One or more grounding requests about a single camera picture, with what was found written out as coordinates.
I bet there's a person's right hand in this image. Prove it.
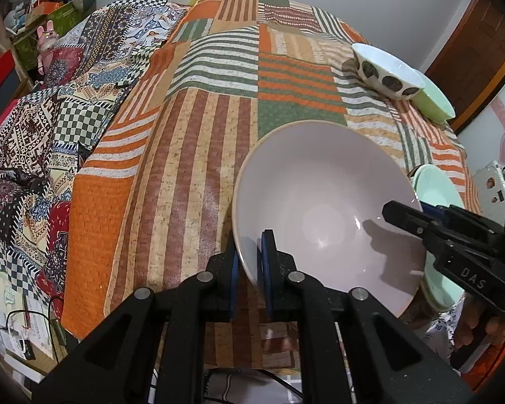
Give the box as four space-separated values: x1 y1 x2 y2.
450 297 505 351

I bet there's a light green bowl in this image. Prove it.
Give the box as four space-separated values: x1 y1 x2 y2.
412 71 456 124

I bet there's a green cardboard box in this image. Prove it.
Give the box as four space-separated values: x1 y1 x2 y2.
10 0 89 68

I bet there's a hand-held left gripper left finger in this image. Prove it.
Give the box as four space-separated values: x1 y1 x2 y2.
31 246 240 404

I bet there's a pink bunny toy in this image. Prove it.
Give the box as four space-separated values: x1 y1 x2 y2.
36 20 60 72

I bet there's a white heater with stickers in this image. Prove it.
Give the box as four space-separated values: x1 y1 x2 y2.
473 160 505 215

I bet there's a white bowl with brown spots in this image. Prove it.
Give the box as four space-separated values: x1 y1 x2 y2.
351 43 427 101

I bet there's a light green plate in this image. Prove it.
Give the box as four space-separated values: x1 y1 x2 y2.
408 163 468 313

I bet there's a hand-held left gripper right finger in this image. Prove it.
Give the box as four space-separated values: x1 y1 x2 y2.
259 229 475 404

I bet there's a wooden door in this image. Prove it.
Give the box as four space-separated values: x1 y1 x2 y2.
425 0 505 133

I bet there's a black power cable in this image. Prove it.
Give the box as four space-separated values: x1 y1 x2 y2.
6 297 69 348

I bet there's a striped patchwork blanket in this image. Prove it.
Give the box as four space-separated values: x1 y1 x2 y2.
61 0 482 371

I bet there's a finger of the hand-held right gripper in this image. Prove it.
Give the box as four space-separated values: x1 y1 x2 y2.
421 203 505 258
382 200 449 245

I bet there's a pink bowl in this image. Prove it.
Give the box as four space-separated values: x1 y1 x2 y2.
231 120 426 318

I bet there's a checkered patterned blanket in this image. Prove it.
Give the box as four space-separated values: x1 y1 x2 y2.
0 0 192 333

